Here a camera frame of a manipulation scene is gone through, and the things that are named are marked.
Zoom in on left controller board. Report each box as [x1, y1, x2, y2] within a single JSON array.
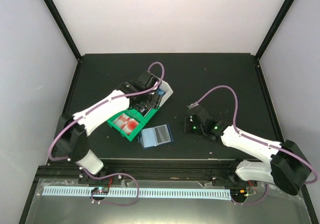
[[90, 187, 109, 195]]

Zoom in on white slotted cable duct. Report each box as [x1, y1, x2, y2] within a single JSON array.
[[42, 186, 231, 200]]

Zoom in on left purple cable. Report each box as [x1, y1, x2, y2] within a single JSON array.
[[47, 62, 166, 161]]

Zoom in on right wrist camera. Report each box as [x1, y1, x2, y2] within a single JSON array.
[[188, 105, 210, 122]]

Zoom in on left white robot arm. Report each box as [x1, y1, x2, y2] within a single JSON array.
[[48, 72, 163, 183]]

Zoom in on frame post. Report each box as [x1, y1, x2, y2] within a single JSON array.
[[255, 0, 295, 60], [43, 0, 82, 61]]

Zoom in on blue card holder wallet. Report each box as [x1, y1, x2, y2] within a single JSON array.
[[138, 124, 174, 149]]

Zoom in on white plastic bin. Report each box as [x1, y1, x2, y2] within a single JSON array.
[[150, 81, 173, 109]]

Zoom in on blue cards in white bin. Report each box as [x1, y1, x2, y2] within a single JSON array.
[[156, 89, 166, 98]]

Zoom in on green plastic bin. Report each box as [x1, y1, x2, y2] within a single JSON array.
[[128, 103, 160, 124], [107, 110, 147, 141]]

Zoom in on left frame post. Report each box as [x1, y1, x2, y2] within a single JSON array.
[[43, 0, 82, 61]]

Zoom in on purple cable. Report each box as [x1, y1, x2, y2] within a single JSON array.
[[47, 62, 166, 161], [187, 85, 320, 184]]

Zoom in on right frame post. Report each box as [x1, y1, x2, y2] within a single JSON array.
[[255, 0, 295, 60]]

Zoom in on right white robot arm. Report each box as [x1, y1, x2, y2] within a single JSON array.
[[184, 105, 311, 195]]

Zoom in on black cards in green bin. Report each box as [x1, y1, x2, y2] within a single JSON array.
[[135, 104, 152, 116]]

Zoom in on right controller board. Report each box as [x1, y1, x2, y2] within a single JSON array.
[[230, 187, 256, 198]]

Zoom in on near green plastic bin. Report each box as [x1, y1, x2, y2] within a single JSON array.
[[107, 110, 147, 141]]

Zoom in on orange cards in near bin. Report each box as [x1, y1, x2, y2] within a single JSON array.
[[113, 113, 139, 135]]

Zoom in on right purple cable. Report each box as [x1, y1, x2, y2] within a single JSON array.
[[187, 85, 320, 184]]

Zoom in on middle green plastic bin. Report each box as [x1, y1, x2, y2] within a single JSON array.
[[128, 103, 160, 124]]

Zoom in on controller board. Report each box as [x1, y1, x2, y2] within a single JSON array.
[[90, 187, 109, 195], [230, 187, 256, 198]]

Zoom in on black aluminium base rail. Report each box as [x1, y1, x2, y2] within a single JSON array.
[[37, 158, 276, 184]]

